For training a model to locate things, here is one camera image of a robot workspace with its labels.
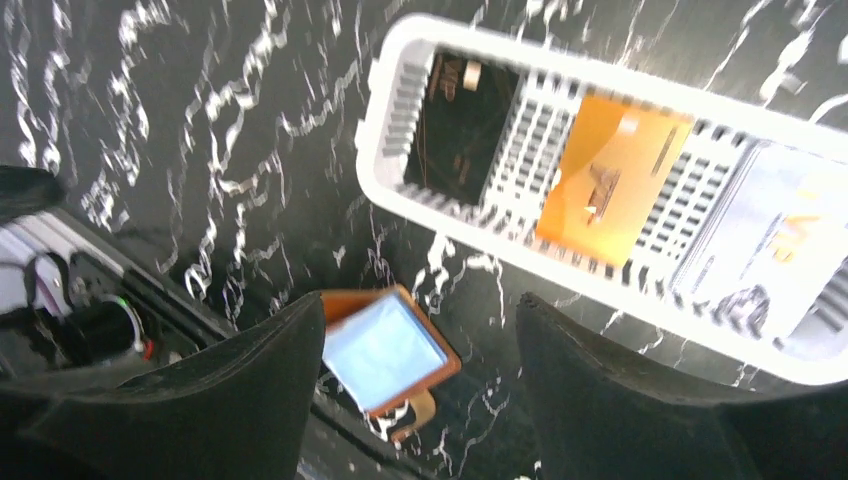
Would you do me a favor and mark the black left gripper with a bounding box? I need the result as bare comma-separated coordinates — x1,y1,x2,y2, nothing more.
0,165,220,386

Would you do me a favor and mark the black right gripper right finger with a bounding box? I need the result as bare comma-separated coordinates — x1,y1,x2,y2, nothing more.
516,293,847,479

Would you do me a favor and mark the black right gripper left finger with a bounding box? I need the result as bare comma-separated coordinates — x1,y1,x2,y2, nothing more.
1,293,325,479

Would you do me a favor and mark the brown leather card holder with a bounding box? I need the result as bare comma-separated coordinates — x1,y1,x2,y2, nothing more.
320,285,462,443

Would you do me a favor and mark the black credit card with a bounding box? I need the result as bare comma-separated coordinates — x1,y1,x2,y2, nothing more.
404,50,520,205

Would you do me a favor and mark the white credit card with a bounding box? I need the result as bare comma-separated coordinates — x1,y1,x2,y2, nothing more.
671,143,847,339

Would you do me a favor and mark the orange credit card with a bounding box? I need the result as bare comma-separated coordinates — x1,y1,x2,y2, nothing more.
535,94,694,267

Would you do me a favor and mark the white plastic basket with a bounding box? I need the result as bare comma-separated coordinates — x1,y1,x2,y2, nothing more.
355,14,847,385

